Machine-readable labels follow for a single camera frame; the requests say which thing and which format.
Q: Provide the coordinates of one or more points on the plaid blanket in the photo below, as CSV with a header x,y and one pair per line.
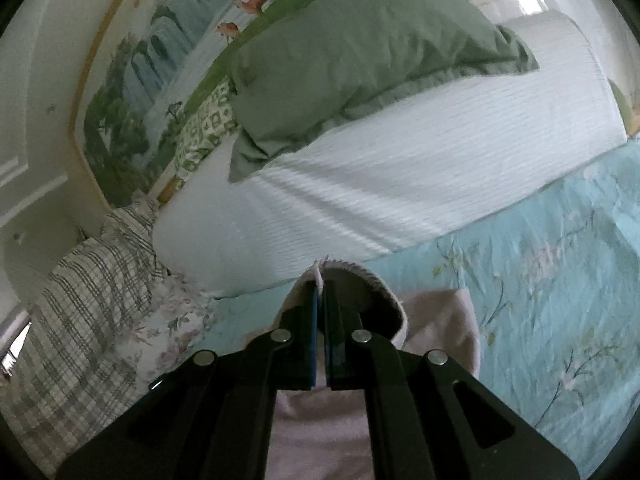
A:
x,y
85,310

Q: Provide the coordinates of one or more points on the green patterned pillow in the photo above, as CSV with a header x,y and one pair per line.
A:
x,y
205,130

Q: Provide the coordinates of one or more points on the white floral pillow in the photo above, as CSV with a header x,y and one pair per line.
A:
x,y
172,320

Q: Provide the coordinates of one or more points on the teal floral bedsheet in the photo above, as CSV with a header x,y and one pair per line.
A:
x,y
540,280

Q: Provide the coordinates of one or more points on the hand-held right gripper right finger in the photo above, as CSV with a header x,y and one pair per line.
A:
x,y
332,355

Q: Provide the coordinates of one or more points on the landscape wall painting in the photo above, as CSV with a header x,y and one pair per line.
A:
x,y
150,85

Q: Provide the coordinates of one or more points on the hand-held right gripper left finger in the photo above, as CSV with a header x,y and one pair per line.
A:
x,y
312,345

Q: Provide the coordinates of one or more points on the white striped pillow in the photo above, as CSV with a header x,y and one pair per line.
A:
x,y
400,170

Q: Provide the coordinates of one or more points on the brown towel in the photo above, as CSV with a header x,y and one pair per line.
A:
x,y
440,325

